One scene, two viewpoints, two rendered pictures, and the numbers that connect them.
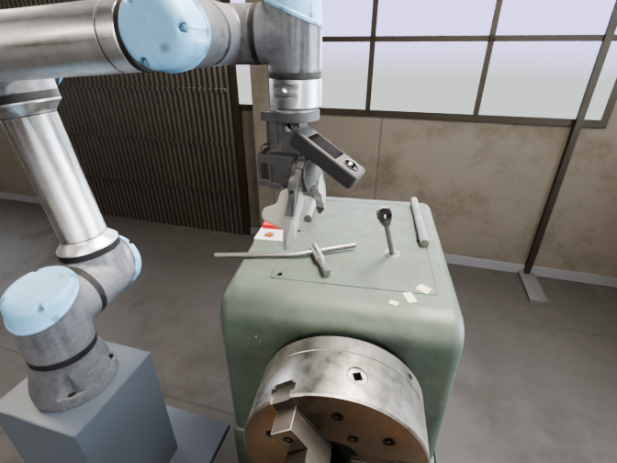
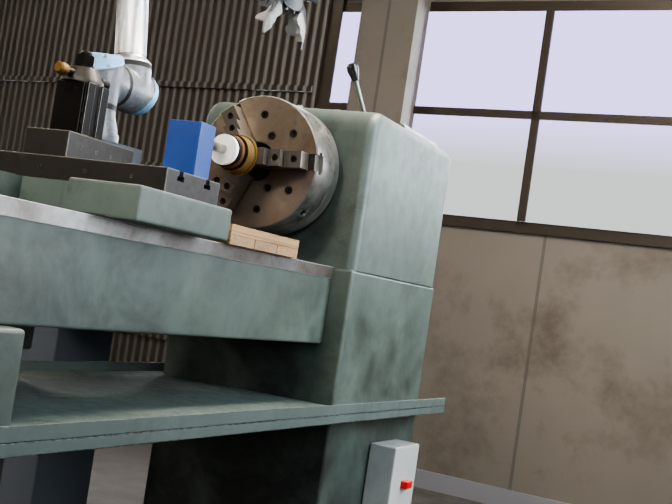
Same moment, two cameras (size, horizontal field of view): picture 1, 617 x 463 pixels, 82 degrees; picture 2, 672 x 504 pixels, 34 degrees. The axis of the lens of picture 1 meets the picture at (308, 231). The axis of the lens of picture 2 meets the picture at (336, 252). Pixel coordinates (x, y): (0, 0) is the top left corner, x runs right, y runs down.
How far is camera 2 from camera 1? 2.42 m
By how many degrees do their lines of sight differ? 33
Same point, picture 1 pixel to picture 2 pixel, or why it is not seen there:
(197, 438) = not seen: hidden behind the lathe
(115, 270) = (142, 81)
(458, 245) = not seen: outside the picture
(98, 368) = (111, 125)
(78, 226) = (133, 41)
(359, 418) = (277, 113)
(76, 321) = (115, 80)
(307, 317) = not seen: hidden behind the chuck
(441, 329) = (362, 115)
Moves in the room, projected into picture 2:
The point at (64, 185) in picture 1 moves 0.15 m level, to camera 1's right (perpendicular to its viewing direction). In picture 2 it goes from (137, 12) to (189, 17)
